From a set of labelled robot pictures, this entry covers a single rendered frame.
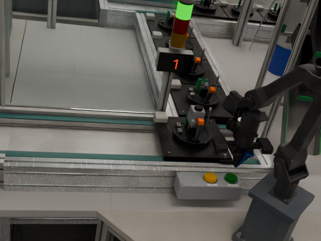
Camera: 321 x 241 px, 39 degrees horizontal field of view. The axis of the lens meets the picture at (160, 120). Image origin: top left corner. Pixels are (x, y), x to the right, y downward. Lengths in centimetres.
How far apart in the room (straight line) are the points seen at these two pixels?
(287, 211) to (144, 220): 43
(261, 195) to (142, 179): 39
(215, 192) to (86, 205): 41
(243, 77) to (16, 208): 139
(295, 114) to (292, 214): 51
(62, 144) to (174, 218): 45
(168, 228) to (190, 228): 7
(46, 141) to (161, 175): 41
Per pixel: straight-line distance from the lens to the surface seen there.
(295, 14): 241
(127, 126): 167
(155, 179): 149
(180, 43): 154
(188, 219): 148
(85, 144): 159
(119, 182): 148
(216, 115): 179
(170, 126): 165
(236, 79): 235
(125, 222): 142
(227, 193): 150
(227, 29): 280
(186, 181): 145
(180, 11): 150
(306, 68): 120
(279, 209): 131
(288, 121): 170
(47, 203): 145
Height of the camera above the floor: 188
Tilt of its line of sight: 33 degrees down
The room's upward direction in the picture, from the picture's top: 12 degrees clockwise
